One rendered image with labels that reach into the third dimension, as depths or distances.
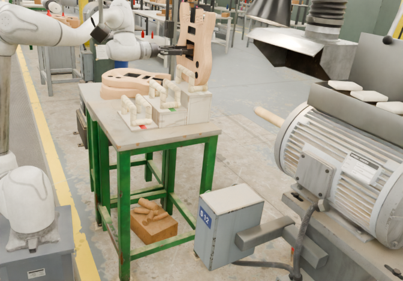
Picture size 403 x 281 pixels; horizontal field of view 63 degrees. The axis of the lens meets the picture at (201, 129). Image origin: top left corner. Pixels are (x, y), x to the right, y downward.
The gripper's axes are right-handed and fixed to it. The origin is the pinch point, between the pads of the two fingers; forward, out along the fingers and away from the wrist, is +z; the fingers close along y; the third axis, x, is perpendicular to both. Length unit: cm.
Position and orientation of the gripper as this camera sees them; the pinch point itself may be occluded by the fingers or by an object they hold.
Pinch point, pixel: (185, 50)
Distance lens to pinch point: 181.7
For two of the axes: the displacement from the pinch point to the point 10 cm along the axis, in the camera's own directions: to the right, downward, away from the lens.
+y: 4.7, 4.0, -7.9
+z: 8.8, -1.2, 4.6
